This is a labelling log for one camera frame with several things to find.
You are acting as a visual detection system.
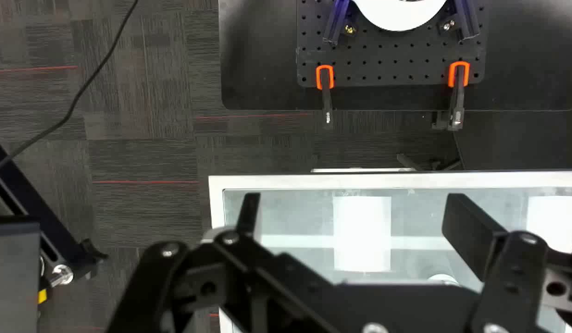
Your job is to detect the dark gray box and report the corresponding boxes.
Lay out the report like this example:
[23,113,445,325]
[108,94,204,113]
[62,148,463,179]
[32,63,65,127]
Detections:
[0,214,45,333]

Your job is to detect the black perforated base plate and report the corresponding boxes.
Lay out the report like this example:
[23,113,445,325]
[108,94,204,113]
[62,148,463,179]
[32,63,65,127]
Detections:
[295,0,489,89]

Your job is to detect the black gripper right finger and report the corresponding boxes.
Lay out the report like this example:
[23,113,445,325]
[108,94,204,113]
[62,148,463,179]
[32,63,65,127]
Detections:
[441,192,572,333]

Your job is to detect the glass top table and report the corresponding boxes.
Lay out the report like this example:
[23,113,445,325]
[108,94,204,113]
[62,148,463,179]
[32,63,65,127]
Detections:
[208,170,572,333]

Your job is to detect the orange black bar clamp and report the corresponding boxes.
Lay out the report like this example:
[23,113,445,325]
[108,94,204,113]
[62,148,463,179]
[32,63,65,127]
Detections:
[432,59,474,133]
[313,63,339,129]

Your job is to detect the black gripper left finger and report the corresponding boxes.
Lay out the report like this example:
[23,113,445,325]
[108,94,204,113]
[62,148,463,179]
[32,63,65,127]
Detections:
[106,192,345,333]

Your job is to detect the thin black floor cable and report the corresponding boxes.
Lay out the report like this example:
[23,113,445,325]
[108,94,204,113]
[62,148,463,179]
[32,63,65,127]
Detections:
[0,0,143,177]

